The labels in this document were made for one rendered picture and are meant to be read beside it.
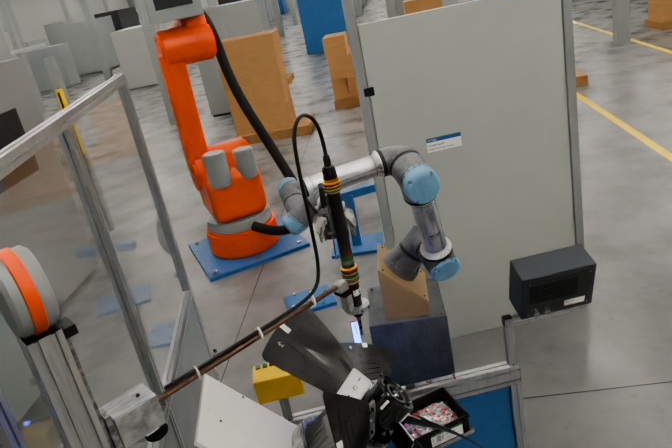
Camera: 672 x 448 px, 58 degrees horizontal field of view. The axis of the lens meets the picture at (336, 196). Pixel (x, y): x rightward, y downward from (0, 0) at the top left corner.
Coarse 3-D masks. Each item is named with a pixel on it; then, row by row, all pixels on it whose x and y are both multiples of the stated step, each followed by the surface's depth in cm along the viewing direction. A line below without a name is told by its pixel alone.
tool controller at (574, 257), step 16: (528, 256) 209; (544, 256) 208; (560, 256) 207; (576, 256) 205; (512, 272) 208; (528, 272) 203; (544, 272) 202; (560, 272) 201; (576, 272) 202; (592, 272) 203; (512, 288) 212; (528, 288) 202; (544, 288) 203; (560, 288) 205; (576, 288) 206; (592, 288) 208; (512, 304) 216; (528, 304) 206; (544, 304) 208; (560, 304) 209; (576, 304) 211
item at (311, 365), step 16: (304, 320) 169; (320, 320) 171; (272, 336) 162; (288, 336) 163; (304, 336) 165; (320, 336) 167; (272, 352) 159; (288, 352) 161; (304, 352) 162; (320, 352) 163; (336, 352) 165; (288, 368) 158; (304, 368) 160; (320, 368) 161; (336, 368) 163; (352, 368) 164; (320, 384) 160; (336, 384) 161
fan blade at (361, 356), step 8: (344, 344) 194; (352, 344) 194; (360, 344) 195; (368, 344) 195; (352, 352) 189; (360, 352) 189; (368, 352) 189; (376, 352) 189; (384, 352) 190; (392, 352) 192; (352, 360) 185; (360, 360) 184; (368, 360) 184; (376, 360) 184; (384, 360) 184; (392, 360) 185; (360, 368) 180; (368, 368) 179; (376, 368) 179; (384, 368) 179; (392, 368) 180; (368, 376) 176; (376, 376) 175
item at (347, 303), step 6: (336, 282) 157; (342, 288) 155; (348, 288) 157; (336, 294) 158; (342, 294) 156; (348, 294) 156; (342, 300) 159; (348, 300) 157; (366, 300) 162; (342, 306) 160; (348, 306) 158; (360, 306) 160; (366, 306) 160; (348, 312) 160; (354, 312) 159; (360, 312) 159
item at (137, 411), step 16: (112, 400) 123; (128, 400) 122; (144, 400) 121; (112, 416) 118; (128, 416) 118; (144, 416) 120; (160, 416) 123; (112, 432) 118; (128, 432) 119; (144, 432) 121
